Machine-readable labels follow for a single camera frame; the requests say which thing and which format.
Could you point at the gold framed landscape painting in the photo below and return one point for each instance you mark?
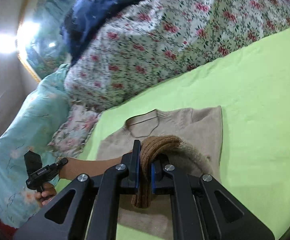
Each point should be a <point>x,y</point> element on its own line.
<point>40,45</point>

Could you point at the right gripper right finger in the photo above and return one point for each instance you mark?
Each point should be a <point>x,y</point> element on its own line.
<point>202,208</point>

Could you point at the lime green bed sheet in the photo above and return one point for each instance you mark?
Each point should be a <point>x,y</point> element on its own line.
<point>252,86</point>

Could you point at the person's left hand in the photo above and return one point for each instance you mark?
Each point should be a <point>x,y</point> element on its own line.
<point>44,197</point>

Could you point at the beige knit sweater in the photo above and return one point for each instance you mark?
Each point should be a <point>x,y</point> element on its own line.
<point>190,138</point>

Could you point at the red floral white quilt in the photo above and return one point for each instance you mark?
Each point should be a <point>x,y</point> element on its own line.
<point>117,57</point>

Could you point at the teal floral pillow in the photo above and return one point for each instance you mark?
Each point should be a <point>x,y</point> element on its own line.
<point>40,116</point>

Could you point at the pastel floral ruffled pillow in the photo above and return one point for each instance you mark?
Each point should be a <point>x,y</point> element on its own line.
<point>70,139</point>

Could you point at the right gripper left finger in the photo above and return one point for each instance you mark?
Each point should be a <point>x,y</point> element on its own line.
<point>88,207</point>

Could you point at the dark blue blanket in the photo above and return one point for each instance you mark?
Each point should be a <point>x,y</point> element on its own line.
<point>102,10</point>

